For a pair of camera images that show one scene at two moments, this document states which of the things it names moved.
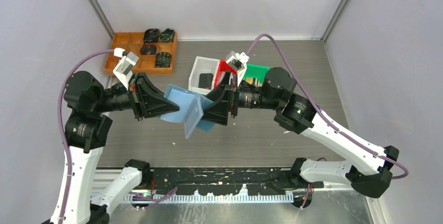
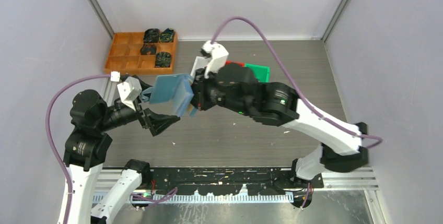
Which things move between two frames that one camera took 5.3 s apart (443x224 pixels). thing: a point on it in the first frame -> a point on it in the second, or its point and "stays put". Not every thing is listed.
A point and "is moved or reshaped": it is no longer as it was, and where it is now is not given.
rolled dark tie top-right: x=167 y=35 stays put
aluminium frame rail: x=125 y=183 stays put
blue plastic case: x=191 y=106 is moved or reshaped
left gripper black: x=146 y=98 -> x=157 y=122
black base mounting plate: x=230 y=180 stays put
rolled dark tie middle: x=149 y=48 stays put
